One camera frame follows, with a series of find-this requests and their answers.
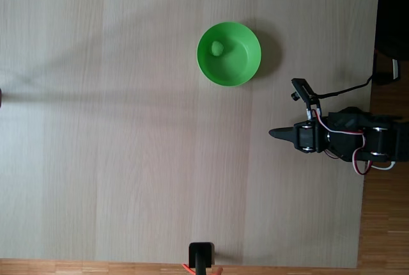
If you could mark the green pompom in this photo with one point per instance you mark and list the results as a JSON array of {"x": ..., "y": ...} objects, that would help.
[{"x": 217, "y": 48}]

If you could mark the green plastic bowl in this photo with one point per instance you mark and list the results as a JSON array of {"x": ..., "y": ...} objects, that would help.
[{"x": 238, "y": 65}]

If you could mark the orange spring clamp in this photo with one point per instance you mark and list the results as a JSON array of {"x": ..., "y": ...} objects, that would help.
[{"x": 185, "y": 267}]

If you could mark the black gripper camera mount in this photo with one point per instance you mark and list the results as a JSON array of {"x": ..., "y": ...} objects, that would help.
[{"x": 303, "y": 88}]

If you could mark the black stand clamp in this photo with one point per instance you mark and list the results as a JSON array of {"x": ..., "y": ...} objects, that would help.
[{"x": 200, "y": 254}]

